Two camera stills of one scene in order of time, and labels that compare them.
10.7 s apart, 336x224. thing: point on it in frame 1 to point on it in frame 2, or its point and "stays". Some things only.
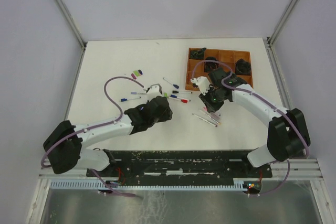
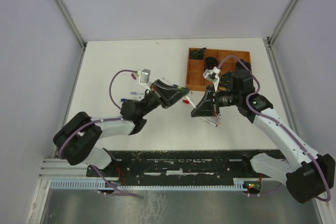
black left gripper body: [166, 116] to [161, 96]
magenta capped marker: [214, 125] stays
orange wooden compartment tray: [229, 56] stays
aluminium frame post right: [269, 41] stays
